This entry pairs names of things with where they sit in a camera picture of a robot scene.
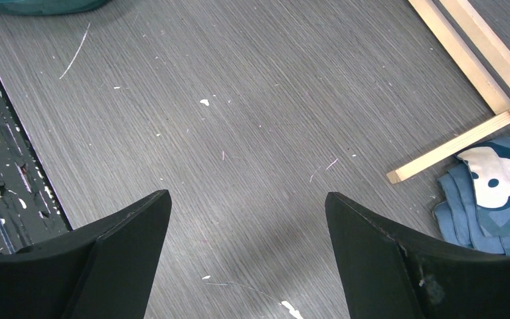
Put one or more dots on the wooden hanger rack frame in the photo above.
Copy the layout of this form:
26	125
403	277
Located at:
485	61

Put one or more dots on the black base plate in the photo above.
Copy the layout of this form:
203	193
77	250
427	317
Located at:
30	212

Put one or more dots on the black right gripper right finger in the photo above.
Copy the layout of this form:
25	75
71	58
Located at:
389	270

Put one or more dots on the teal laundry basket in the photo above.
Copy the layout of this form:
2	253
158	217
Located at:
48	7

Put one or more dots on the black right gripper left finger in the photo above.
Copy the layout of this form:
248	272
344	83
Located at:
104	269

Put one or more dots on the blue patterned cloth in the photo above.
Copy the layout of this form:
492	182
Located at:
476	211

